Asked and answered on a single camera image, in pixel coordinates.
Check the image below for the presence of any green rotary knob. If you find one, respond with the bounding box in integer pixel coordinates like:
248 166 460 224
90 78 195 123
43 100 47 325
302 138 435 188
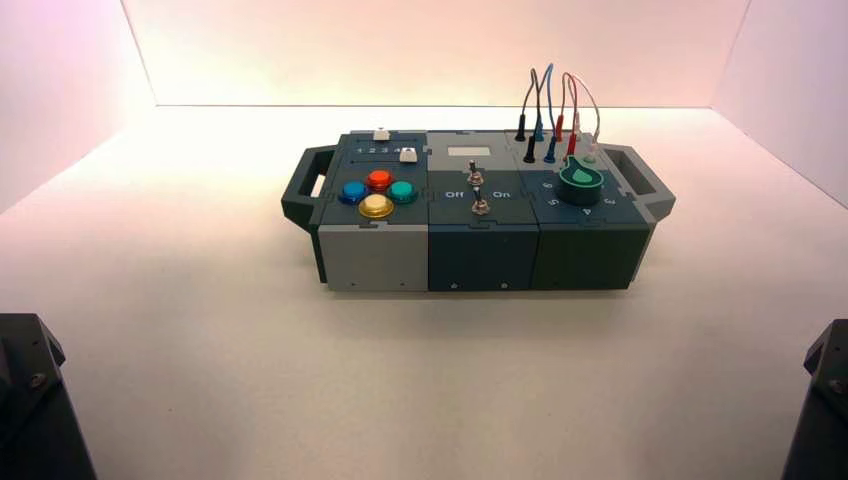
555 156 604 207

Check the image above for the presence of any grey modular control box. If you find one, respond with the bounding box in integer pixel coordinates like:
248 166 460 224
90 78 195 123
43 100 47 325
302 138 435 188
280 128 677 293

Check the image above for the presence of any white jumper cable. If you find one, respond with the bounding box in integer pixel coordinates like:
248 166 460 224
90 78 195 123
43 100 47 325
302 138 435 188
570 74 602 164

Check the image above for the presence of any blue jumper cable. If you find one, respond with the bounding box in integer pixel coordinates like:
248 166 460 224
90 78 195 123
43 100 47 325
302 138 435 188
533 63 559 164

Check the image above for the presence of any red jumper cable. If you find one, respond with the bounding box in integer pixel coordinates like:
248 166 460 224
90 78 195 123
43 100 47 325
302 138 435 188
554 72 580 159

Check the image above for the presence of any teal green push button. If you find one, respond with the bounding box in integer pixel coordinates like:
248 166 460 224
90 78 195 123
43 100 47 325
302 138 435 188
386 180 419 205

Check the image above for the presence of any yellow push button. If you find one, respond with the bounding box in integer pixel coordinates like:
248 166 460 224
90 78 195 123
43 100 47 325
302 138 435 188
358 193 395 220

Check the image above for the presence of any black jumper cable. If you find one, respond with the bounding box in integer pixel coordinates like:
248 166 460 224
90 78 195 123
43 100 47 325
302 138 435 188
514 67 541 164

